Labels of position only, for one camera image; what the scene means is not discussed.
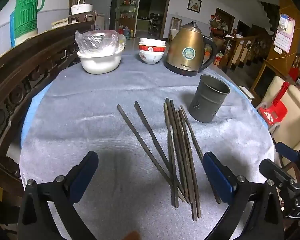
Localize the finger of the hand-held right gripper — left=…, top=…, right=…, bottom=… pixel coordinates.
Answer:
left=275, top=142, right=300, bottom=164
left=259, top=159, right=294, bottom=188

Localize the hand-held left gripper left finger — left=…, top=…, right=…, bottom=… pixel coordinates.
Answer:
left=17, top=151, right=99, bottom=240

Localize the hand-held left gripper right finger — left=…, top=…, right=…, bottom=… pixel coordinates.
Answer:
left=202, top=151, right=284, bottom=240

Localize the pile of dark chopsticks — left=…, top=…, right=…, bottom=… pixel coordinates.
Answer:
left=163, top=97, right=222, bottom=222

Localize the dark wooden chopstick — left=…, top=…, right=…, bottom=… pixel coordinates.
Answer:
left=117, top=104, right=188, bottom=203
left=134, top=101, right=191, bottom=205

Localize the grey metal chopstick holder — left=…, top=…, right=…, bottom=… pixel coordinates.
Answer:
left=189, top=74, right=230, bottom=123

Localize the person's left hand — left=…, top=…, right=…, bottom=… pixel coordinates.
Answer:
left=123, top=230, right=141, bottom=240

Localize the red plastic chair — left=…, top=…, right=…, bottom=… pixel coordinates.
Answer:
left=256, top=101, right=289, bottom=133

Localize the grey table cloth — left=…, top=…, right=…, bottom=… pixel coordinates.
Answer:
left=19, top=47, right=275, bottom=240

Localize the white step stool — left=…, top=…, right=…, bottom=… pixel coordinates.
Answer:
left=239, top=86, right=255, bottom=100

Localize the large white mixing bowl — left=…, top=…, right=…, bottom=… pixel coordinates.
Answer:
left=77, top=47, right=123, bottom=75

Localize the carved wooden sideboard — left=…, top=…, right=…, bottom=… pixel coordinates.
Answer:
left=0, top=20, right=95, bottom=230

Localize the wooden stair railing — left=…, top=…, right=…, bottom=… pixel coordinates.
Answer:
left=225, top=29, right=273, bottom=70

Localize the plastic wrapped glass bowl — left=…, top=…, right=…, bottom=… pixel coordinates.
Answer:
left=74, top=29, right=120, bottom=55

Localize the white footed porcelain bowl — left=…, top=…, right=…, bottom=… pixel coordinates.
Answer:
left=138, top=50, right=165, bottom=65

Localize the brass electric kettle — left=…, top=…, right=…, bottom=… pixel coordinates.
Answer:
left=164, top=21, right=218, bottom=77

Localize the red banded porcelain bowl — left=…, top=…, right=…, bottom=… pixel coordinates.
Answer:
left=138, top=44, right=166, bottom=53

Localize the white chest freezer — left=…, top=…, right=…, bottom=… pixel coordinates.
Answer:
left=94, top=14, right=105, bottom=32

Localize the blue bottle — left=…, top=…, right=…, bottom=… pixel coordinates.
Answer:
left=9, top=12, right=17, bottom=48

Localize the wooden dining chair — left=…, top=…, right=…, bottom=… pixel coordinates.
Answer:
left=169, top=17, right=183, bottom=43

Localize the grey refrigerator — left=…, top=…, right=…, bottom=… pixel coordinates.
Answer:
left=84, top=0, right=119, bottom=30

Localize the green thermos flask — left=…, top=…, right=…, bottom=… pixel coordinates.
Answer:
left=14, top=0, right=47, bottom=44

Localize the pantry shelf with bottles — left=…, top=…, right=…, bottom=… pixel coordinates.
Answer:
left=117, top=0, right=140, bottom=38

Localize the wall calendar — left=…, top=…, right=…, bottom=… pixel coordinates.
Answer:
left=275, top=14, right=296, bottom=53

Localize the white pot with handle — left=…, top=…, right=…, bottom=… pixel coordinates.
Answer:
left=70, top=0, right=93, bottom=15

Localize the framed wall picture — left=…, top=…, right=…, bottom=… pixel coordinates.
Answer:
left=187, top=0, right=202, bottom=13

